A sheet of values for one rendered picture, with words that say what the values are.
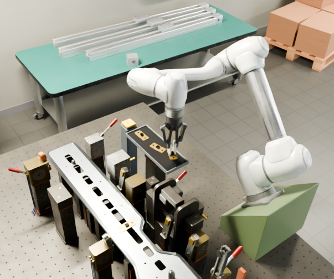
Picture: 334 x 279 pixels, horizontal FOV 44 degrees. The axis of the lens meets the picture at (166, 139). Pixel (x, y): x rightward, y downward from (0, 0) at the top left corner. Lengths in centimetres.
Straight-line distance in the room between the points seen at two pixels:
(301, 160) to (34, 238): 146
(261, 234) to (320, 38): 366
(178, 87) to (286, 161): 70
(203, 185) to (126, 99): 185
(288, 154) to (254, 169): 20
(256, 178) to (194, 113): 230
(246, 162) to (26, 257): 125
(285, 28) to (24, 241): 425
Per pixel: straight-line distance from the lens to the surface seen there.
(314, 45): 551
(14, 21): 417
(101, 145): 240
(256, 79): 219
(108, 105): 415
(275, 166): 216
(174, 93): 178
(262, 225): 210
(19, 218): 253
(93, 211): 208
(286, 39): 567
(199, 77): 208
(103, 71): 370
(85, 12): 443
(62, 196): 213
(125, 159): 217
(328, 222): 361
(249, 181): 223
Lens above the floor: 256
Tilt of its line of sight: 39 degrees down
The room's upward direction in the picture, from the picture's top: 3 degrees clockwise
